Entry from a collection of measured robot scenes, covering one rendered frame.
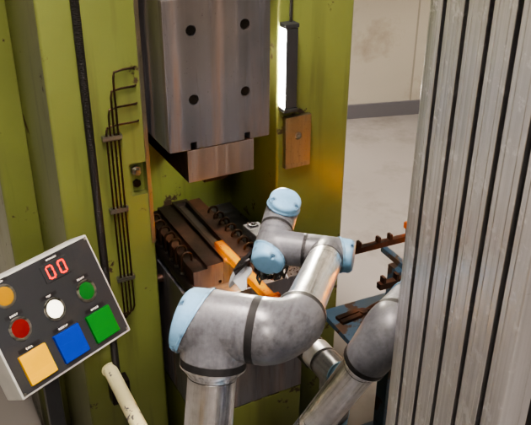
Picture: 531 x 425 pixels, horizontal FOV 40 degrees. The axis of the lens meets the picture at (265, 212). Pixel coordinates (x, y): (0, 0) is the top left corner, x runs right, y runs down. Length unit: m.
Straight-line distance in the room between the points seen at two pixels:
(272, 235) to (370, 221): 2.96
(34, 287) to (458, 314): 1.28
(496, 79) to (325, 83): 1.65
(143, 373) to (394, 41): 4.17
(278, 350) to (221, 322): 0.10
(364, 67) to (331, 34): 3.79
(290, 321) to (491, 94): 0.65
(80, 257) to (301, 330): 0.86
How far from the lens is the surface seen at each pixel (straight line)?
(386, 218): 4.58
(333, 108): 2.35
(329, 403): 1.61
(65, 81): 1.98
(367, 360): 1.48
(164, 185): 2.57
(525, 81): 0.63
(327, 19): 2.25
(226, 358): 1.24
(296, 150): 2.30
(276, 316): 1.21
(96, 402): 2.50
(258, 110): 2.04
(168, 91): 1.91
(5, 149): 2.48
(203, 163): 2.02
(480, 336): 0.75
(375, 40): 6.02
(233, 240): 2.30
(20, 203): 2.56
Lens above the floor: 2.14
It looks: 28 degrees down
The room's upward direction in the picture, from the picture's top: straight up
